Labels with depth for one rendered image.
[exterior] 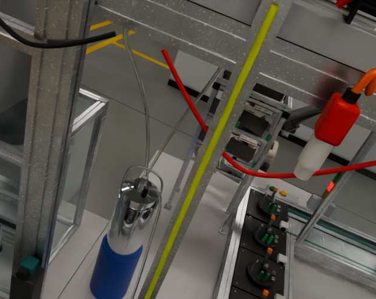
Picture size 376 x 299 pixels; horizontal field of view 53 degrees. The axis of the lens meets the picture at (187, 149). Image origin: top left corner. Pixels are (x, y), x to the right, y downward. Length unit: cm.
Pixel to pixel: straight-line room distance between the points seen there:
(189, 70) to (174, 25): 449
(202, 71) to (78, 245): 375
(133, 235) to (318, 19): 94
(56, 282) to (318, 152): 125
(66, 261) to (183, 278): 52
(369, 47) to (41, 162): 73
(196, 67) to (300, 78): 448
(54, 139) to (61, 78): 15
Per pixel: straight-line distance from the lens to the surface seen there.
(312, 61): 72
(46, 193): 101
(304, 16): 69
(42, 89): 85
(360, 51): 71
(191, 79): 524
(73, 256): 175
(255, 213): 213
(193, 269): 186
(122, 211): 128
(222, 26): 71
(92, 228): 187
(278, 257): 195
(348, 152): 534
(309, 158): 69
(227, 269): 180
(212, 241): 201
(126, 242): 137
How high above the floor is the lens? 225
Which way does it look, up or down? 33 degrees down
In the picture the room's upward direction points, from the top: 22 degrees clockwise
